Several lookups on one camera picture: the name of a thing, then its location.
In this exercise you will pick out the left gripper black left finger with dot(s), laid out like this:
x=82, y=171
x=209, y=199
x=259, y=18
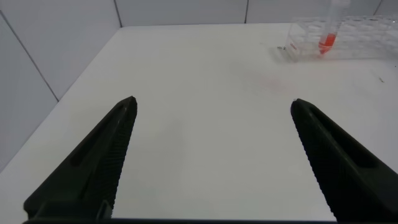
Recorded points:
x=93, y=161

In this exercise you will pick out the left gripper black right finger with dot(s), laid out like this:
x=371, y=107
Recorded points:
x=342, y=161

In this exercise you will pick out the test tube with red pigment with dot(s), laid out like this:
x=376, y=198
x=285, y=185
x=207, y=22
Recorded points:
x=327, y=42

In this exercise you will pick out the clear plastic test tube rack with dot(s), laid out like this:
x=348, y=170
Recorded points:
x=360, y=40

